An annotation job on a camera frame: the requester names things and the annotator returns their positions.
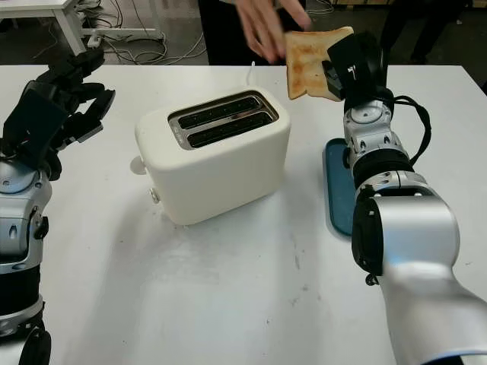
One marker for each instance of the person bare hand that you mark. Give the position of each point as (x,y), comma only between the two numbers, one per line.
(262,23)

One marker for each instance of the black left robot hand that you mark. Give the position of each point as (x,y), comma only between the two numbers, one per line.
(57,83)

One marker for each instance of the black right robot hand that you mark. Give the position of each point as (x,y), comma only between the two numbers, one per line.
(376,68)

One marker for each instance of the toast slice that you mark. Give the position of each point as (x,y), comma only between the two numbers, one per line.
(308,64)

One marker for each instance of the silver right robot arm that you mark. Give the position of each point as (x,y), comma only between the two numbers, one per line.
(411,228)

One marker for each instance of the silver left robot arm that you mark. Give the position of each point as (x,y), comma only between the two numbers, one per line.
(15,213)

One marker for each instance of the person in black trousers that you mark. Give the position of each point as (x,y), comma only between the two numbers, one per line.
(220,38)

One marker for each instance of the person in dark trousers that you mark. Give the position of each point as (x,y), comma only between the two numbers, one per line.
(418,26)

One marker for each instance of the cream two-slot toaster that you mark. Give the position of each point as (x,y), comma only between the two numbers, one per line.
(220,178)

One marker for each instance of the white power strip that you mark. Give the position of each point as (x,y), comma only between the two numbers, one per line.
(94,40)

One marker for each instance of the wooden crate stack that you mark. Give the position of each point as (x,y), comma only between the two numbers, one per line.
(380,2)

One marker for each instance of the white desk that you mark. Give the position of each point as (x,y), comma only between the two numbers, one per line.
(34,9)

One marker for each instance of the blue plastic tray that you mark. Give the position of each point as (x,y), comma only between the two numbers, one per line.
(338,197)

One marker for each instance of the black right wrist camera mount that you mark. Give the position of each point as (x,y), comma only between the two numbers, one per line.
(350,53)

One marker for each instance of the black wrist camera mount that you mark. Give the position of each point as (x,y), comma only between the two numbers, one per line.
(32,121)
(350,53)

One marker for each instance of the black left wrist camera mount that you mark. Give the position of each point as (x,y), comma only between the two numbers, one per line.
(32,121)

